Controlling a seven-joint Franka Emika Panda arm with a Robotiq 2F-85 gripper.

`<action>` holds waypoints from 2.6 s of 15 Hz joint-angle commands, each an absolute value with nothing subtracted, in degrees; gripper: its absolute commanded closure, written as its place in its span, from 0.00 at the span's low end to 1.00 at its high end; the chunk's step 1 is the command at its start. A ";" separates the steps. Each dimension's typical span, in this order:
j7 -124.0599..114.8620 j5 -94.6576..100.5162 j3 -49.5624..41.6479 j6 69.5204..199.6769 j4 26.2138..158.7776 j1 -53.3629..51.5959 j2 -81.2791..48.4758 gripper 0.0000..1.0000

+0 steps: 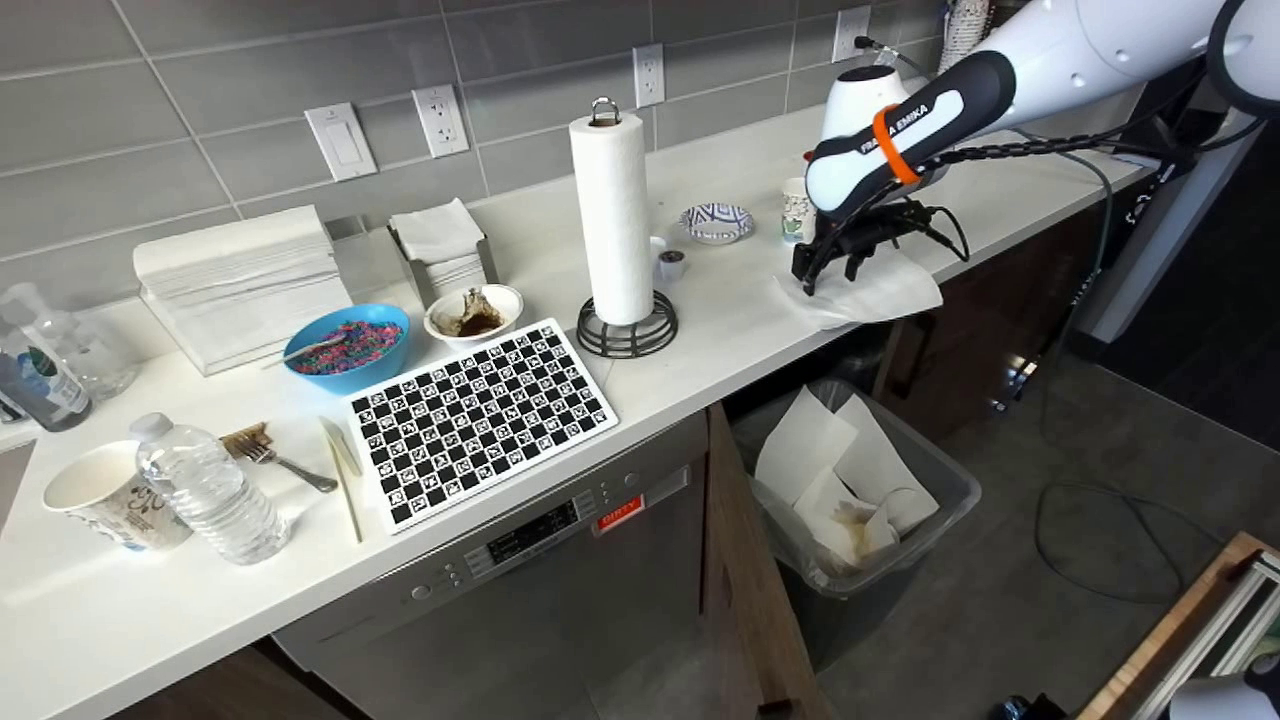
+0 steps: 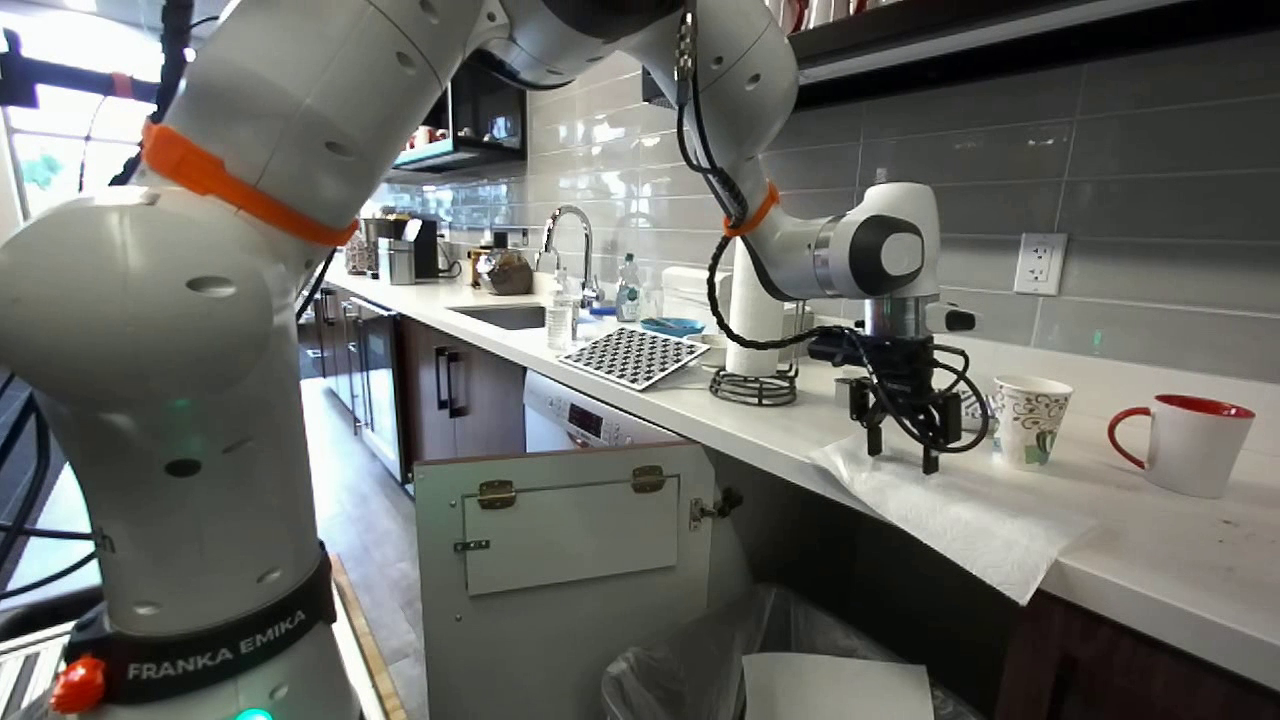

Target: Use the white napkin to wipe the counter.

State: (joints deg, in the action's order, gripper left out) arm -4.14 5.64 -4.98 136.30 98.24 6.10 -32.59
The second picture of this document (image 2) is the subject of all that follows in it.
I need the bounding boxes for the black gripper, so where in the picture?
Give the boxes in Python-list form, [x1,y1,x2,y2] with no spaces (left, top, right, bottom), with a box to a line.
[849,326,962,478]

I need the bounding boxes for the patterned paper cup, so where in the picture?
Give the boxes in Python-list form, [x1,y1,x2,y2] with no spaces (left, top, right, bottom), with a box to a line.
[987,373,1078,472]

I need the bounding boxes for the blue bowl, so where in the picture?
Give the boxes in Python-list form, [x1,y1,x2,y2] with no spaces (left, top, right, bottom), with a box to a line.
[635,313,710,339]

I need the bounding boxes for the black white checker board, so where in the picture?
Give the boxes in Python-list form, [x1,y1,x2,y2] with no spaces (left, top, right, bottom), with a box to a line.
[556,322,718,396]

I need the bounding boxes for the white mug red inside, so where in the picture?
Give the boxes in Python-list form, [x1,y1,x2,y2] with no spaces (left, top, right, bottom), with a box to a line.
[1106,386,1262,502]

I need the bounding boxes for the soap bottle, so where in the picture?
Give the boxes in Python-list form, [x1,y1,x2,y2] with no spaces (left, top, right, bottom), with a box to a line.
[614,247,649,322]

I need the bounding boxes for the steel dishwasher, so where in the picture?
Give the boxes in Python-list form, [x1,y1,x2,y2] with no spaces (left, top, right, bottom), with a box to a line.
[522,366,673,458]

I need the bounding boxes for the brown wooden lower cabinet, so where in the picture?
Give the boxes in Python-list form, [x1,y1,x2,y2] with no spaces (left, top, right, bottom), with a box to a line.
[998,586,1280,720]

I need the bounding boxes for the grey trash bin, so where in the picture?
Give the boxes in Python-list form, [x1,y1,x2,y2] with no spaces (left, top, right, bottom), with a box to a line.
[598,577,991,720]

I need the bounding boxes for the clear plastic water bottle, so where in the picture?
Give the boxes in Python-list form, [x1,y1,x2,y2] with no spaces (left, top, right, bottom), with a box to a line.
[543,267,590,354]

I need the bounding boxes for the open cabinet door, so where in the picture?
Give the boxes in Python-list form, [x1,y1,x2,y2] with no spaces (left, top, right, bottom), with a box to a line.
[407,439,724,720]

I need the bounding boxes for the chrome faucet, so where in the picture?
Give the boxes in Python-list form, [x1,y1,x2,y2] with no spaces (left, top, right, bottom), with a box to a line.
[538,200,600,292]

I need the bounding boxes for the kitchen sink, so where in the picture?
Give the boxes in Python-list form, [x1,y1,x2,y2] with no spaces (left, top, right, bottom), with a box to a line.
[449,297,553,334]

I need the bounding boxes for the dark lower cabinet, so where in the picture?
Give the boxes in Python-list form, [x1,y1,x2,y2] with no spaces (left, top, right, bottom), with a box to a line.
[396,313,532,466]

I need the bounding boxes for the coffee machine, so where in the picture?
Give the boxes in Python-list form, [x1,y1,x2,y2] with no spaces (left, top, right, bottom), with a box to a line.
[355,207,443,289]

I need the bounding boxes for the white wall outlet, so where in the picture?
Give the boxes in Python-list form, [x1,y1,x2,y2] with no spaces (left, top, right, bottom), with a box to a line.
[1009,228,1073,299]

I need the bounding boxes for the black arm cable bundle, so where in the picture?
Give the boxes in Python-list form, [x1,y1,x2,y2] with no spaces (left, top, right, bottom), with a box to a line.
[669,8,1001,466]

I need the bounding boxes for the dark wall shelf with mugs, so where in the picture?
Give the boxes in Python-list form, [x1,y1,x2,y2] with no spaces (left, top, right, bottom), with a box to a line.
[783,0,1280,110]

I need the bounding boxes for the open black wall cabinet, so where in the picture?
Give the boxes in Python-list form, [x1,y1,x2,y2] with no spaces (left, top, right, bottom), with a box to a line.
[394,48,532,176]

